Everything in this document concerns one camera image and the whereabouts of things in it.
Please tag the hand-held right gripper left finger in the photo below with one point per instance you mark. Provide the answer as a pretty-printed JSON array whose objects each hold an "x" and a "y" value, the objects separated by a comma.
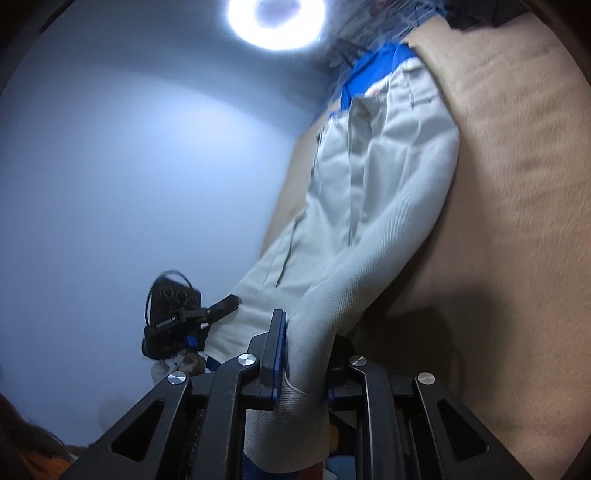
[{"x": 278, "y": 355}]

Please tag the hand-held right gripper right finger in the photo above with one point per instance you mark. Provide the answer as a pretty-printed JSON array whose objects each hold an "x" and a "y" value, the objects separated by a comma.
[{"x": 341, "y": 369}]

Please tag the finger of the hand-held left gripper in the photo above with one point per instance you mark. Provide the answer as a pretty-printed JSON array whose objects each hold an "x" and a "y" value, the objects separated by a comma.
[{"x": 224, "y": 307}]

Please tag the cream and blue jacket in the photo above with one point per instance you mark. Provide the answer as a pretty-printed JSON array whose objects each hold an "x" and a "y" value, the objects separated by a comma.
[{"x": 369, "y": 207}]

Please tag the dark folded clothes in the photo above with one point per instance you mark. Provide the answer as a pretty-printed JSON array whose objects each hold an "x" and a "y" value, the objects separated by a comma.
[{"x": 489, "y": 11}]

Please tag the person's left hand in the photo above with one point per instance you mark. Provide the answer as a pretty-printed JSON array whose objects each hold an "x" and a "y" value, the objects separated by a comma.
[{"x": 184, "y": 362}]

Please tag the tan blanket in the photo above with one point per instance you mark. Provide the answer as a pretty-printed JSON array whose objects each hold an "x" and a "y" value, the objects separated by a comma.
[{"x": 517, "y": 184}]

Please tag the blue patterned bed sheet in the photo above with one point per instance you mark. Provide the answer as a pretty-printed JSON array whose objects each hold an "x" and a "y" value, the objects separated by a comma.
[{"x": 369, "y": 27}]

